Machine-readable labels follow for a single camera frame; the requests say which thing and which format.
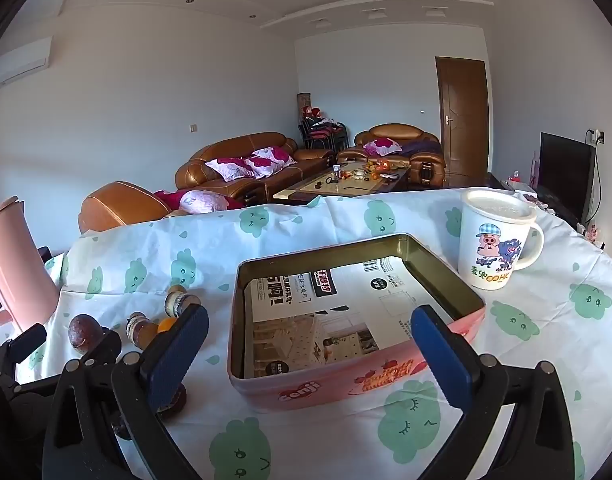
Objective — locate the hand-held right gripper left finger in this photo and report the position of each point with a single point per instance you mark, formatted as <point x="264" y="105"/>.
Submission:
<point x="178" y="355"/>

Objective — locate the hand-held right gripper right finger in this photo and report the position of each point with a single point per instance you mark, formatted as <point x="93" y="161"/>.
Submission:
<point x="441" y="360"/>

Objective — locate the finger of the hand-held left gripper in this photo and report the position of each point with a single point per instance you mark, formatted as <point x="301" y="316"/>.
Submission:
<point x="105" y="345"/>

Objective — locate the dark purple passion fruit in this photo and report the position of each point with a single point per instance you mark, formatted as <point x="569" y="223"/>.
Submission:
<point x="83" y="332"/>

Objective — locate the round yellow fruit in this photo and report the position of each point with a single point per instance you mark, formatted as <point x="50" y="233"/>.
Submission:
<point x="166" y="325"/>

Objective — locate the layered cake slice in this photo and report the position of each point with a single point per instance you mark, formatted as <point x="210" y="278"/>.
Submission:
<point x="140" y="330"/>
<point x="174" y="401"/>
<point x="180" y="300"/>

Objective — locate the pink tin box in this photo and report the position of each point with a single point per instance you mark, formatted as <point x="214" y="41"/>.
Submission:
<point x="311" y="390"/>

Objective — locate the pink plastic kettle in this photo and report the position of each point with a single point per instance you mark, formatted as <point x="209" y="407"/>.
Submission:
<point x="15" y="270"/>

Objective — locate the white cartoon mug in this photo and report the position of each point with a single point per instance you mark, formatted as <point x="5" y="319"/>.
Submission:
<point x="491" y="255"/>

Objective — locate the printed paper sheet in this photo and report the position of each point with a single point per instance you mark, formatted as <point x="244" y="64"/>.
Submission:
<point x="336" y="300"/>

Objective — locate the green cloud print tablecloth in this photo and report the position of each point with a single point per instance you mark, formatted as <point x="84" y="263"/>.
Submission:
<point x="336" y="440"/>

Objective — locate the brown leather armchair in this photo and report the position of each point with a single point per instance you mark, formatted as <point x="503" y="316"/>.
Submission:
<point x="115" y="205"/>
<point x="401" y="132"/>

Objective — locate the pink floral pillow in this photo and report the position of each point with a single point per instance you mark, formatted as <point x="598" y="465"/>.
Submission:
<point x="382" y="147"/>
<point x="200" y="202"/>
<point x="263" y="166"/>
<point x="276" y="155"/>
<point x="228" y="169"/>

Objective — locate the dark television cabinet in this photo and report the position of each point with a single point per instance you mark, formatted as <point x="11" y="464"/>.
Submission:
<point x="497" y="180"/>

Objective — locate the glass top coffee table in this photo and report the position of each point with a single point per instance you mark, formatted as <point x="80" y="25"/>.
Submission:
<point x="346" y="189"/>

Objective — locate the pile of oranges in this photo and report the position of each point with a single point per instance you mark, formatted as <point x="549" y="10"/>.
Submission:
<point x="378" y="166"/>

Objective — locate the brown leather sofa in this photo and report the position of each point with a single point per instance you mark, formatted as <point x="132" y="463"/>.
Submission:
<point x="286" y="180"/>

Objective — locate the purple blanket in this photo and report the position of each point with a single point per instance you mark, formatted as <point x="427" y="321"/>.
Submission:
<point x="421" y="148"/>

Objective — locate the black television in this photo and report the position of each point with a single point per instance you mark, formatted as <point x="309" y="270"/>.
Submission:
<point x="563" y="175"/>

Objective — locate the brown wooden door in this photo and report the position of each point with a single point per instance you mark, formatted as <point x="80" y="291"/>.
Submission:
<point x="461" y="120"/>

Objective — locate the stack of dark chairs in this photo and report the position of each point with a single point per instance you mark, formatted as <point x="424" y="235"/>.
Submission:
<point x="326" y="132"/>

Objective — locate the red plush toy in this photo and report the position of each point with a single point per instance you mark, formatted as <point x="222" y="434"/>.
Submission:
<point x="310" y="111"/>

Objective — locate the tall brown vase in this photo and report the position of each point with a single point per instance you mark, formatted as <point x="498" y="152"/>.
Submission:
<point x="303" y="102"/>

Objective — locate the white air conditioner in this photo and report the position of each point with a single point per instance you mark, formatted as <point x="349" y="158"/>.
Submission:
<point x="15" y="65"/>

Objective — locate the wall socket with plug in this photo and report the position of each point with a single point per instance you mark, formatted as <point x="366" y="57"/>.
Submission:
<point x="597" y="136"/>

